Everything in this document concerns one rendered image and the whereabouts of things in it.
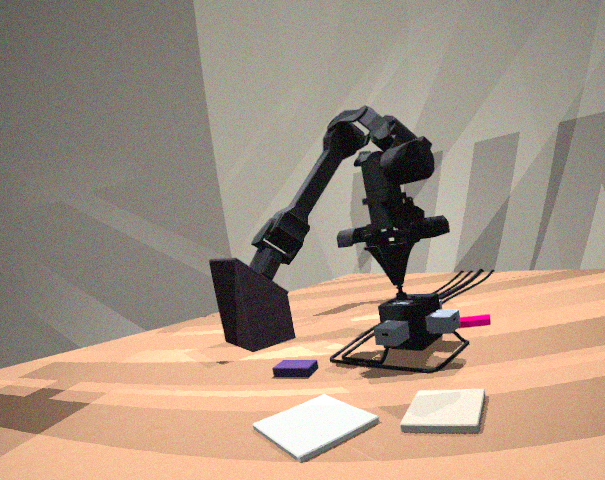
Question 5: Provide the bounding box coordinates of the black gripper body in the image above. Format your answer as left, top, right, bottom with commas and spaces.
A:
337, 186, 450, 248

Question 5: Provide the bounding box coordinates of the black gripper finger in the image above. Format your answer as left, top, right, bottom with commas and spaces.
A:
388, 239, 420, 286
363, 241, 397, 286

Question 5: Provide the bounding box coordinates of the magenta rectangular bar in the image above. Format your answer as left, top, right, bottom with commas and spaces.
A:
459, 314, 491, 328

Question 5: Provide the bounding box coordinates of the white flat rectangular slab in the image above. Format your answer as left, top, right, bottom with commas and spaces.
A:
253, 394, 379, 463

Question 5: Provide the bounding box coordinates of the purple flat rectangular block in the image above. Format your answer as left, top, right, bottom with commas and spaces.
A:
272, 360, 318, 377

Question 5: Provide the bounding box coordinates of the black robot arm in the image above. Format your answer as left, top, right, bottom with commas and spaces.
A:
249, 105, 435, 282

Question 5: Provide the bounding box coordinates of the white flat square pad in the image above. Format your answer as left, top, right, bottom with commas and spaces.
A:
400, 388, 486, 433

